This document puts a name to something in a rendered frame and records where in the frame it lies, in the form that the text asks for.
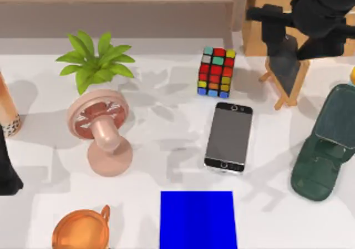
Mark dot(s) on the green leafy plant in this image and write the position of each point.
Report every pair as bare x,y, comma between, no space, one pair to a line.
94,60

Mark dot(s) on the wooden cupboard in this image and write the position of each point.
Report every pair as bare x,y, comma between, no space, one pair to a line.
253,38

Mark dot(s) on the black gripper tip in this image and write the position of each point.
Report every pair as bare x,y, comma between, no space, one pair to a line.
7,171

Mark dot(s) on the framed blackboard on wooden easel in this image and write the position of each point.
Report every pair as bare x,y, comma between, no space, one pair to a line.
288,74

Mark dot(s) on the orange cup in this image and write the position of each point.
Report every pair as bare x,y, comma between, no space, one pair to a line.
80,229

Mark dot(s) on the pink desk fan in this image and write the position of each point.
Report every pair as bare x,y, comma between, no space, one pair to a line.
102,132

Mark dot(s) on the orange bottle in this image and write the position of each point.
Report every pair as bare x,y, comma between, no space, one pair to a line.
7,107

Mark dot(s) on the yellow object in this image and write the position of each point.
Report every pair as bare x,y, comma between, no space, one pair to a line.
353,75

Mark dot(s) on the multicoloured puzzle cube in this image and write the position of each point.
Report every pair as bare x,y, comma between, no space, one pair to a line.
217,73

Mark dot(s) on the black smartphone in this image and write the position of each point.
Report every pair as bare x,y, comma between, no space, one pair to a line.
229,138

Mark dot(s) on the wooden open shelf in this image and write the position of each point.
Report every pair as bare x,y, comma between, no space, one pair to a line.
116,13

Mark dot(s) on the dark green stapler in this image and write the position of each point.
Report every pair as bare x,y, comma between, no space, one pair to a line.
324,149

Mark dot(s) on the flat blue square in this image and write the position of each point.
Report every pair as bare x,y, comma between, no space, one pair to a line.
197,221

